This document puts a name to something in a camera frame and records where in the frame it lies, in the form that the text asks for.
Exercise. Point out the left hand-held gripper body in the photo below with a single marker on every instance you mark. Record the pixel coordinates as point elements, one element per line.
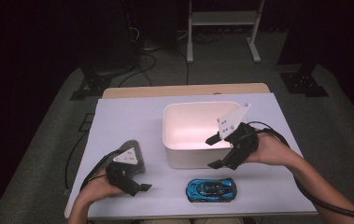
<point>121,179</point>

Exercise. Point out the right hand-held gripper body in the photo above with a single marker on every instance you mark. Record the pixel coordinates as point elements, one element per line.
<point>243,144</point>

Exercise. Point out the white plastic bin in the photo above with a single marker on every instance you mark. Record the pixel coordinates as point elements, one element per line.
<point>190,127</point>

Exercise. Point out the blue toy car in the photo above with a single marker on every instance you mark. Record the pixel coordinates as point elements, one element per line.
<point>210,189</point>

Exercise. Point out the person's left hand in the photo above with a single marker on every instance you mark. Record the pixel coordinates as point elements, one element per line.
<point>98,191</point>

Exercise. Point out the person's right hand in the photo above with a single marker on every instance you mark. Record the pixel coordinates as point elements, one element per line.
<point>274,149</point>

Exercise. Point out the wooden table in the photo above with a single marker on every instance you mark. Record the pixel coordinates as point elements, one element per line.
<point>165,90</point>

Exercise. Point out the black stand base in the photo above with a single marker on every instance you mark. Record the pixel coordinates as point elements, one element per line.
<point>93,84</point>
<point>304,84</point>

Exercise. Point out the white metal stand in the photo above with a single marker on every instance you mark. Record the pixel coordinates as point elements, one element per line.
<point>224,18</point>

